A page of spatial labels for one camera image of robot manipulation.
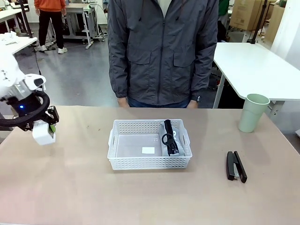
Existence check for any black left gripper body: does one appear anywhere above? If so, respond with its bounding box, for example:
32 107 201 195
6 92 49 132

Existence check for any small white cardboard box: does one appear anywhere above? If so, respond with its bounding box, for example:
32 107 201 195
32 120 57 146

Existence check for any black stapler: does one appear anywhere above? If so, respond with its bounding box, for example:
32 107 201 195
225 150 248 184

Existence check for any person's right forearm grey sleeve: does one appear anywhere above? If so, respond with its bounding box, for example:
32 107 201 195
108 44 130 99

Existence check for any person's left forearm grey sleeve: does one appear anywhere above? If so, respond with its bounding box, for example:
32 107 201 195
189 44 220 102

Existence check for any white perforated plastic basket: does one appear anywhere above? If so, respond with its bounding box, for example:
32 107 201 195
107 119 193 171

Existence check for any person's right hand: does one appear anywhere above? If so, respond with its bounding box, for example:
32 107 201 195
117 97 130 108

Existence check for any white desk with cloth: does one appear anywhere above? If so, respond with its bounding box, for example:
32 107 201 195
0 35 38 62

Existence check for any crumpled white cloth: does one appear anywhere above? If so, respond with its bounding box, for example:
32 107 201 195
0 32 20 45

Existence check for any black tripod stand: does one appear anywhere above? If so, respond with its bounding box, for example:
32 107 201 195
16 0 34 38

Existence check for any person in orange top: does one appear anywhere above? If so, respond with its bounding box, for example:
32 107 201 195
33 0 69 55

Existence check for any white metal workbench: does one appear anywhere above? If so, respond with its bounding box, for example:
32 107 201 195
62 0 105 50

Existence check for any black ribbed hand tool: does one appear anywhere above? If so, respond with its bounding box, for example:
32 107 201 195
161 119 180 156

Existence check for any person in grey jacket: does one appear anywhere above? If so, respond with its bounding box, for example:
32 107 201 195
107 0 220 109

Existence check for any black backpack on chair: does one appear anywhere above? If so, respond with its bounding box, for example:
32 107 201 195
217 20 228 43

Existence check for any pale green plastic cup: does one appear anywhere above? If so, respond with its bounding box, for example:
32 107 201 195
238 93 271 134

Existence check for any person in green top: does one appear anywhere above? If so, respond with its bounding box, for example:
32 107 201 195
217 0 232 17

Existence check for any large white desk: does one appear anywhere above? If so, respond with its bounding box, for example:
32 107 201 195
212 42 300 118

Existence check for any large brown cardboard box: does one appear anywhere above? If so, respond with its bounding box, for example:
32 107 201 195
229 0 277 31

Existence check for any black pole stand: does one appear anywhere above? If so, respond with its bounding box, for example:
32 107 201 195
247 0 268 45

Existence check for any tall brown cardboard box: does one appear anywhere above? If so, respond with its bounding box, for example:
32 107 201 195
265 4 285 43

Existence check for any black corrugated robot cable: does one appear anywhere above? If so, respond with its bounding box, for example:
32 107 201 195
0 90 51 128

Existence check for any thin black floor cable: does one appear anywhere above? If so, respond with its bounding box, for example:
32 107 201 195
30 44 43 76

